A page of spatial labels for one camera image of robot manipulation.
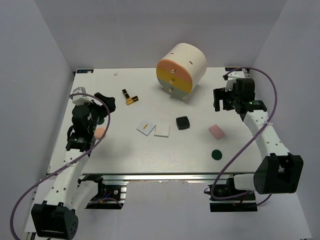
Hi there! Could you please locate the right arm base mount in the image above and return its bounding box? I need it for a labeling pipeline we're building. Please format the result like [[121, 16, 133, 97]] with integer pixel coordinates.
[[203, 174, 258, 213]]

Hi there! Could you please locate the dark green round disc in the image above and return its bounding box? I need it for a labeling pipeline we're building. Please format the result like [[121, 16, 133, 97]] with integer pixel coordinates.
[[211, 149, 223, 161]]

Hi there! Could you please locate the peach round powder puff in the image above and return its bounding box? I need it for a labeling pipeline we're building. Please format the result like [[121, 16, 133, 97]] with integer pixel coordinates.
[[94, 127, 106, 140]]

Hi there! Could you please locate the blue corner label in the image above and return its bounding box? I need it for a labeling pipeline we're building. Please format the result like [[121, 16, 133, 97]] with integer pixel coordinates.
[[76, 69, 94, 74], [224, 67, 243, 72]]

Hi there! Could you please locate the white square compact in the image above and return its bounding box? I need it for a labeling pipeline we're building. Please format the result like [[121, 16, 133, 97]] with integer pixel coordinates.
[[154, 123, 170, 138]]

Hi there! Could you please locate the blue right corner label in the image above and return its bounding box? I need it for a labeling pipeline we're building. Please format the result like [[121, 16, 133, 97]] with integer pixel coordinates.
[[224, 67, 243, 72]]

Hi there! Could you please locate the gold lipstick tube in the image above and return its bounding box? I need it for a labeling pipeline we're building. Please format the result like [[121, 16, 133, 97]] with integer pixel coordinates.
[[126, 96, 139, 105]]

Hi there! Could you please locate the blue left corner label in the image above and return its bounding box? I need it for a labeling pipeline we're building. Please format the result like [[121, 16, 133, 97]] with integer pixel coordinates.
[[76, 69, 94, 74]]

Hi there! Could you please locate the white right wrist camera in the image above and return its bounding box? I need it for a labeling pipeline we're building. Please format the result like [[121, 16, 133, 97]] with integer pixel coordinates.
[[225, 71, 245, 92]]

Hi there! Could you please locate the pink rectangular compact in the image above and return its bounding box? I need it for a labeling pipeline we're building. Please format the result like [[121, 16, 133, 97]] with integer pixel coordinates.
[[208, 124, 225, 140]]

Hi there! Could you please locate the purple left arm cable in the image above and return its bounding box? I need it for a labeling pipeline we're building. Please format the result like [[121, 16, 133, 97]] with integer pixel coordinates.
[[9, 92, 124, 240]]

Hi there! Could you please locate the white compact with gold stripe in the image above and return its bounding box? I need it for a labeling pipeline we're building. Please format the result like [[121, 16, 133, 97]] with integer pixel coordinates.
[[136, 120, 156, 136]]

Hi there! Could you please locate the yellow middle drawer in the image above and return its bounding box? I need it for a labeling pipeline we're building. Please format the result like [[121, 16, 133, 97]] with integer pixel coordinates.
[[156, 68, 193, 94]]

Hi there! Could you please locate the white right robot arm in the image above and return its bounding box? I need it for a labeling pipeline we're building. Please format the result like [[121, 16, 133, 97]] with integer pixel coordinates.
[[213, 78, 304, 200]]

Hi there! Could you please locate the black square compact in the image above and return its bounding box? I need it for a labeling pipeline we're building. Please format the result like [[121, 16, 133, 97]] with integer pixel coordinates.
[[176, 116, 190, 130]]

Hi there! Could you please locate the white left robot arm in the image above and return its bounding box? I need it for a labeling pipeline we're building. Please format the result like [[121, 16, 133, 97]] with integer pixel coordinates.
[[31, 91, 116, 240]]

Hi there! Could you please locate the orange top drawer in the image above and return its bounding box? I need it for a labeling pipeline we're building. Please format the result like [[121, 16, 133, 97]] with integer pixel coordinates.
[[156, 59, 192, 83]]

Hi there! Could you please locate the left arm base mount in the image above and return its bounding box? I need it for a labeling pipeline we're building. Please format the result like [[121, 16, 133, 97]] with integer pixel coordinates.
[[77, 174, 128, 210]]

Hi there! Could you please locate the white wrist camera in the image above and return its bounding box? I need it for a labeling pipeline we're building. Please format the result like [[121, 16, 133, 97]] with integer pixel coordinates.
[[70, 86, 92, 106], [225, 71, 245, 92]]

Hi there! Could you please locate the cream cylindrical drawer organizer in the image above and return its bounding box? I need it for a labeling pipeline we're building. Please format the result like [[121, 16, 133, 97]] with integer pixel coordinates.
[[156, 43, 207, 100]]

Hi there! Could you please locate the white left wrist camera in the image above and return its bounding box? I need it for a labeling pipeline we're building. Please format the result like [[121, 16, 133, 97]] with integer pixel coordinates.
[[70, 86, 92, 106]]

